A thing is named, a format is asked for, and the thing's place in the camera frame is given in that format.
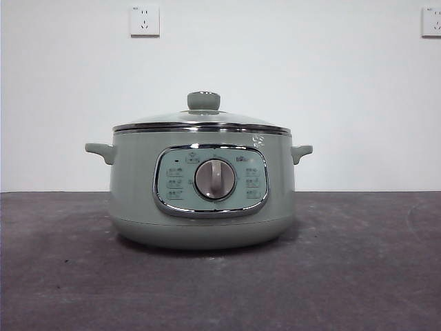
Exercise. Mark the glass lid with green knob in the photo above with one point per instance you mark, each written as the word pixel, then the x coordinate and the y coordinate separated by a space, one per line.
pixel 203 101

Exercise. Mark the pale green electric cooking pot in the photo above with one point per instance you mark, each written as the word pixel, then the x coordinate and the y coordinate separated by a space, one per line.
pixel 138 213

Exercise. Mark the white wall socket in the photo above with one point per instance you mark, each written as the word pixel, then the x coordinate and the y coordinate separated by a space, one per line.
pixel 432 22
pixel 145 21

